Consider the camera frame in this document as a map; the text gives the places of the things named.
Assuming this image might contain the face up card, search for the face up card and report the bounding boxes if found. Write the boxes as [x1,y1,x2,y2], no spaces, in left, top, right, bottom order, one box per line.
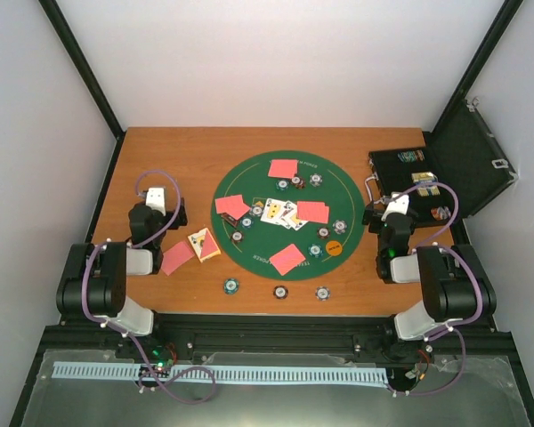
[261,198,286,225]
[277,200,295,230]
[288,213,307,230]

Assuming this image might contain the green 50 chip top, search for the green 50 chip top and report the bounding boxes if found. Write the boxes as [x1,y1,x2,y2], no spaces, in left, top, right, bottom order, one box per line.
[276,179,290,191]

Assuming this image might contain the triangular all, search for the triangular all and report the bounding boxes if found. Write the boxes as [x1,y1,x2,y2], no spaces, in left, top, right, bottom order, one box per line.
[221,213,239,225]

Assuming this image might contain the red card top seat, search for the red card top seat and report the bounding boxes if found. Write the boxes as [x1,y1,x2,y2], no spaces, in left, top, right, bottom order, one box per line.
[268,159,298,180]

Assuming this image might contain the red card seat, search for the red card seat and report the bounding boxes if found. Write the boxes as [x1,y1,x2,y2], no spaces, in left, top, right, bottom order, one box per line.
[268,159,298,180]
[269,244,305,276]
[224,199,250,220]

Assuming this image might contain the orange big blind button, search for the orange big blind button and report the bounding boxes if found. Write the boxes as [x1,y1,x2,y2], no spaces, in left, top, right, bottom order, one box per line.
[325,240,343,257]

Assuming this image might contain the brown 100 chip stack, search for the brown 100 chip stack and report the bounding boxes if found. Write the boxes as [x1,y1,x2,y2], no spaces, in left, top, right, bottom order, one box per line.
[273,286,288,299]

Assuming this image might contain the green blue 50 chip stack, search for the green blue 50 chip stack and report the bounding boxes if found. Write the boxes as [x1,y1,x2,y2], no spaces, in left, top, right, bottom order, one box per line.
[223,278,239,295]

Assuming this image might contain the blue white chip stack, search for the blue white chip stack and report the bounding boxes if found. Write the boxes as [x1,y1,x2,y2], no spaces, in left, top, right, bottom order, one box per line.
[315,286,330,301]

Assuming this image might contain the red backed card deck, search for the red backed card deck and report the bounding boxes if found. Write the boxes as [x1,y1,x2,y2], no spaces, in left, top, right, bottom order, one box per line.
[161,242,195,276]

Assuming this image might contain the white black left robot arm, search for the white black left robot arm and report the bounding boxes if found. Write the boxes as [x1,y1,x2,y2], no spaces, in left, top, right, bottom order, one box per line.
[56,187,188,336]

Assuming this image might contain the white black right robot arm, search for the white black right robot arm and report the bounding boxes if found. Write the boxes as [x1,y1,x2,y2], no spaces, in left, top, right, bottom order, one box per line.
[362,196,497,342]

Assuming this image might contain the round green poker mat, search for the round green poker mat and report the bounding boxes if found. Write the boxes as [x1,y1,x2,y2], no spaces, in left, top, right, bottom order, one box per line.
[211,150,364,281]

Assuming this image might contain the yellow playing card box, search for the yellow playing card box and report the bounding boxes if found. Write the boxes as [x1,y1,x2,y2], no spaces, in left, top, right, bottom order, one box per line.
[188,228,221,262]

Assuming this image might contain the blue gold card deck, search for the blue gold card deck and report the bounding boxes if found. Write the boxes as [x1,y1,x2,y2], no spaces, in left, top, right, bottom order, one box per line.
[411,172,441,197]

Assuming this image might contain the chips row in case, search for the chips row in case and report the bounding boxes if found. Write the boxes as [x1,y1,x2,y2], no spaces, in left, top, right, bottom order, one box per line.
[397,149,425,163]

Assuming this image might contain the red white chips in case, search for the red white chips in case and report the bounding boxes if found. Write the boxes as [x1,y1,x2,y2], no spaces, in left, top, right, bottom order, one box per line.
[431,206,452,222]

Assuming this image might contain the black poker case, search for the black poker case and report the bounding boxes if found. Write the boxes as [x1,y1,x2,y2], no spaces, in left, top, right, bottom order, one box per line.
[368,99,518,227]

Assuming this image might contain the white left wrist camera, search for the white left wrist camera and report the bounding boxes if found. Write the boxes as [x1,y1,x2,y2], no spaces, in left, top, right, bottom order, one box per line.
[145,187,166,215]

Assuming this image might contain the silver case handle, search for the silver case handle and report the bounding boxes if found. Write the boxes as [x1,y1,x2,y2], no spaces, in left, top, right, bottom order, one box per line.
[364,174,380,204]

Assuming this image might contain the black aluminium frame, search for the black aluminium frame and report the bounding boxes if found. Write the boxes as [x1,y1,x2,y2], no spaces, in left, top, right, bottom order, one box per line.
[10,1,534,426]

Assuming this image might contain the light blue cable duct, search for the light blue cable duct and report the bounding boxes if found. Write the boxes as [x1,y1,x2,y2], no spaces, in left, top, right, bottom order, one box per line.
[51,361,388,388]

